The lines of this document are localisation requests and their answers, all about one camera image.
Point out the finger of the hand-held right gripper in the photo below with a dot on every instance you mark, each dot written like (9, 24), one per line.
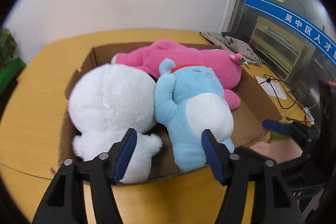
(252, 153)
(275, 127)

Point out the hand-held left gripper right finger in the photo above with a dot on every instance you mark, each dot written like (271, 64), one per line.
(212, 158)

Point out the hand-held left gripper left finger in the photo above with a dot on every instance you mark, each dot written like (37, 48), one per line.
(126, 153)

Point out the brown cardboard box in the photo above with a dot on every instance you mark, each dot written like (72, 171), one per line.
(252, 116)

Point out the white plush toy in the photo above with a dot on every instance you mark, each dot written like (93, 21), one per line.
(110, 103)

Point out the light blue plush toy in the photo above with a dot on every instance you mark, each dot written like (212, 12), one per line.
(183, 98)

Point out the white paper sheet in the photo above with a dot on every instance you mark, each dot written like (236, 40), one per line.
(275, 87)

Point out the grey printed bag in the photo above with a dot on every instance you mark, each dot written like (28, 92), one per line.
(241, 48)

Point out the pink plush toy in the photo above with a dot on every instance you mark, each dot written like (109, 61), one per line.
(199, 58)

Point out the yellow rack behind glass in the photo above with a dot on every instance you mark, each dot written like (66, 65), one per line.
(262, 22)

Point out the grey cloth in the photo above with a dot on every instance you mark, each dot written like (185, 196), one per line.
(210, 36)

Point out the blue banner strip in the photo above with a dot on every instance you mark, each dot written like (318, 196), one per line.
(265, 7)

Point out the green planter box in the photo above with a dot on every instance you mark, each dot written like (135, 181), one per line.
(13, 67)

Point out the green potted plant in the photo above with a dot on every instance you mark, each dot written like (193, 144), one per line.
(6, 45)

